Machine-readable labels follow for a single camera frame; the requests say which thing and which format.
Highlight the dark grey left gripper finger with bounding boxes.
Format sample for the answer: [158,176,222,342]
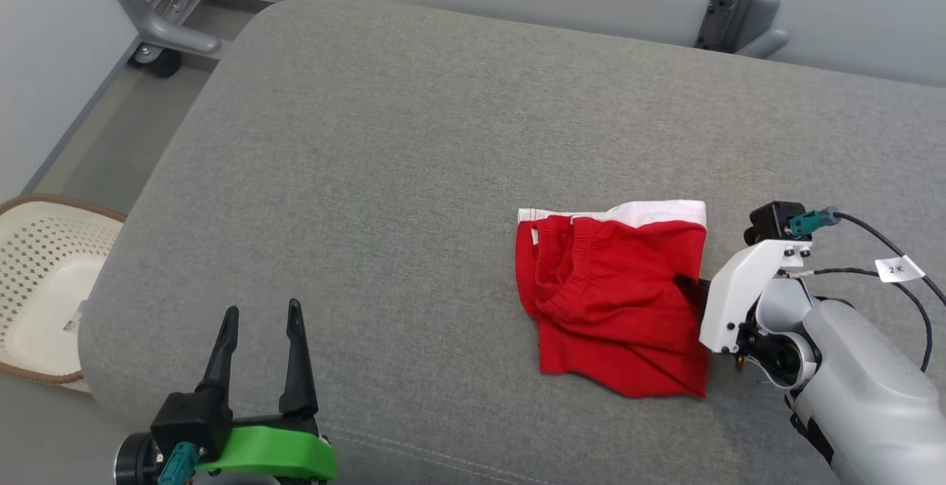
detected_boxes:
[199,305,240,398]
[279,298,319,418]

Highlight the white cable label tag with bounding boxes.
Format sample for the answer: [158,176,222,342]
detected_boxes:
[875,255,926,284]

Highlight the thin black right gripper cable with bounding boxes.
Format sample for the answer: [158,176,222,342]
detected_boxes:
[792,267,934,373]

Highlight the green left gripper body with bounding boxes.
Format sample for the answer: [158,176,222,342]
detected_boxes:
[196,414,338,483]

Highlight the grey rounded partition foot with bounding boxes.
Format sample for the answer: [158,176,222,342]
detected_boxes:
[735,0,791,59]

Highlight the black right camera cable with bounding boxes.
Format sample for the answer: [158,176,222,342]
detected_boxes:
[834,211,946,304]

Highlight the red shorts with white stripe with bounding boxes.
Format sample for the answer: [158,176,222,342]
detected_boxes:
[515,200,711,400]

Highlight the teal right camera cable connector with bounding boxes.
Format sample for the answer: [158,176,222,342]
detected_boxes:
[786,206,842,239]

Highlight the teal camera cable connector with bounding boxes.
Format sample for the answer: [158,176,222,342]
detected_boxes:
[156,441,203,485]
[786,206,842,239]

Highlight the teal left camera cable connector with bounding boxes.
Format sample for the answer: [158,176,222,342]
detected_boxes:
[156,441,203,485]

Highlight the grey cart leg with wheel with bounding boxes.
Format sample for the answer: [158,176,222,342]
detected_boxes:
[95,0,223,78]

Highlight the cream perforated laundry basket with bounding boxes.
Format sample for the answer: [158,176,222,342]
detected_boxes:
[0,194,129,391]

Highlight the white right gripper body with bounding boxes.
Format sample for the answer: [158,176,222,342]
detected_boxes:
[698,240,814,355]

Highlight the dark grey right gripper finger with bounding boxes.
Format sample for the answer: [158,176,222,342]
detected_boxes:
[673,272,712,316]

